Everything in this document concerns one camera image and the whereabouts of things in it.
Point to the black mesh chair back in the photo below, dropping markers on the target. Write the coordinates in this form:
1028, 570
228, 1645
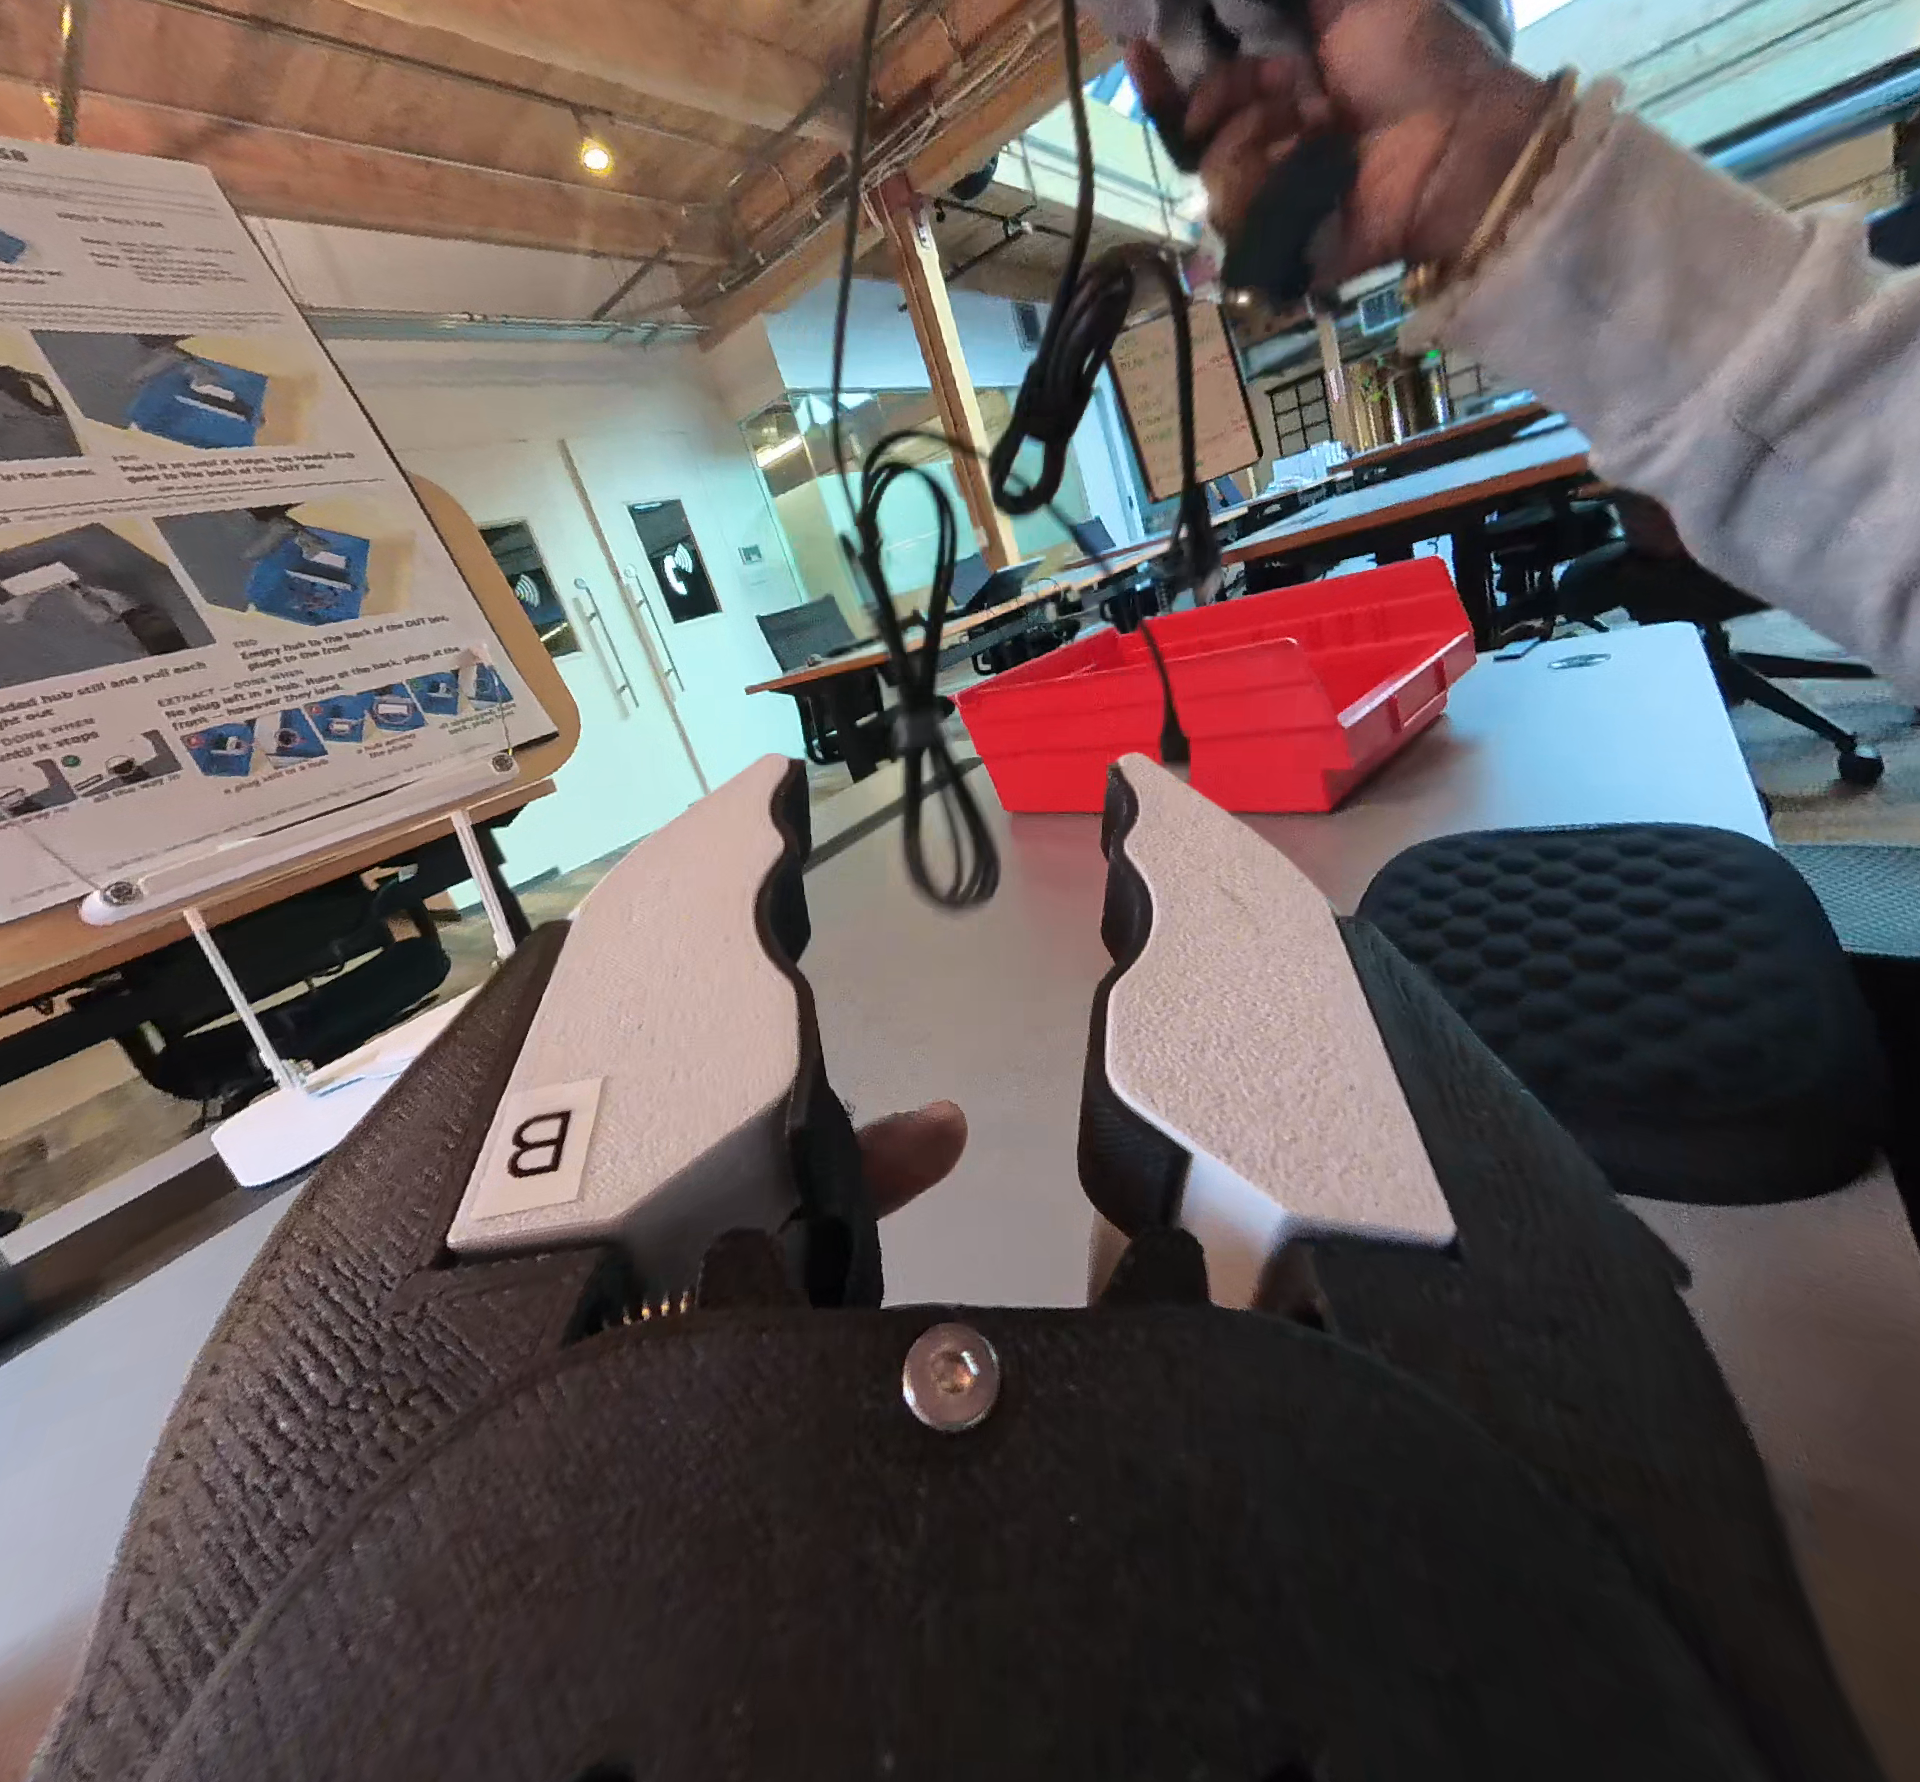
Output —
1620, 1017

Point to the dark office desk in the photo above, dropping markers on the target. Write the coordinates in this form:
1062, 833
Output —
1426, 490

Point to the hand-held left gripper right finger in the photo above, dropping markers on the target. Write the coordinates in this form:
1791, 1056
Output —
1259, 1047

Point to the long wooden office desk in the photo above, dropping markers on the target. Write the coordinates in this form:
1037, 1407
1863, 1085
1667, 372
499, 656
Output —
839, 672

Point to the open laptop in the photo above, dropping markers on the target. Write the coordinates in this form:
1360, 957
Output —
1002, 585

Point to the black phone sign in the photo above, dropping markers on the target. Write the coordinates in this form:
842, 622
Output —
677, 564
531, 589

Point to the person's left hand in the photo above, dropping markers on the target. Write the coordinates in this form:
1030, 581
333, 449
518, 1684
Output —
907, 1152

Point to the ceiling spot lamp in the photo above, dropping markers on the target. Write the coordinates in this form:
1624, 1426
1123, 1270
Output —
596, 155

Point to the person's right hand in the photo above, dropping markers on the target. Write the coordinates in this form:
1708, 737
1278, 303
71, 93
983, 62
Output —
1426, 117

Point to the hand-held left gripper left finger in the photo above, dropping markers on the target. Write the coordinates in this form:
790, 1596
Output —
659, 1033

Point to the white display stand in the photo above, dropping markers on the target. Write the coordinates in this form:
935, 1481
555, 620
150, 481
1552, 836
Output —
330, 1121

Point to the wooden support post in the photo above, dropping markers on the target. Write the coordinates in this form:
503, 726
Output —
937, 340

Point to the person's right forearm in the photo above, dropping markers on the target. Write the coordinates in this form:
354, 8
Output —
1724, 357

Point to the red plastic bin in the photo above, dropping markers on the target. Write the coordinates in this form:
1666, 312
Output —
1199, 748

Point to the whiteboard with writing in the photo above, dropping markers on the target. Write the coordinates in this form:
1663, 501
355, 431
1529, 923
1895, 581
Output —
1221, 402

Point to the black office chair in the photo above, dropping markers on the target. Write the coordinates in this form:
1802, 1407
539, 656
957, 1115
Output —
802, 627
1784, 703

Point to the printed instruction sheet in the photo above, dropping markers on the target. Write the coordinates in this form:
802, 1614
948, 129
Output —
223, 462

